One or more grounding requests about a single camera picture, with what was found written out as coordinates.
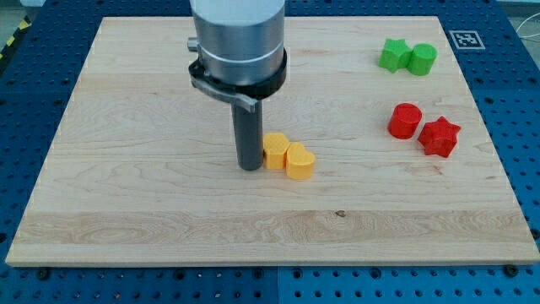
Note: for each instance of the yellow black hazard tape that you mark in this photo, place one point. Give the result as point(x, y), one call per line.
point(14, 41)

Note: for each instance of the green cylinder block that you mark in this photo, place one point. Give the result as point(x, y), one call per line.
point(422, 59)

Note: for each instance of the red cylinder block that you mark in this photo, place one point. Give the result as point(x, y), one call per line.
point(404, 121)

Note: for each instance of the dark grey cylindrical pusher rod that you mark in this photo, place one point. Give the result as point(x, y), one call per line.
point(248, 137)

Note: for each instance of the red star block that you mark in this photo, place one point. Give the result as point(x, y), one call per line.
point(439, 137)

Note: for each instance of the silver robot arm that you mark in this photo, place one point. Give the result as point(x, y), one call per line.
point(241, 61)

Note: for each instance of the black white fiducial marker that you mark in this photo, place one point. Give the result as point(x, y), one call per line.
point(466, 40)

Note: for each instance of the light wooden board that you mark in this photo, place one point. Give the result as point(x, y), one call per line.
point(142, 171)

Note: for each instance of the yellow heart block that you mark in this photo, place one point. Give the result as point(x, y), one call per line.
point(300, 162)

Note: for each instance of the green star block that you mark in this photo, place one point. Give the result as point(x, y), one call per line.
point(395, 55)

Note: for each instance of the black mounting ring with bracket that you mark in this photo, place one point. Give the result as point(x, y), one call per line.
point(246, 97)

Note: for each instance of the yellow hexagon block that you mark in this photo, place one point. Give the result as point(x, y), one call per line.
point(275, 146)

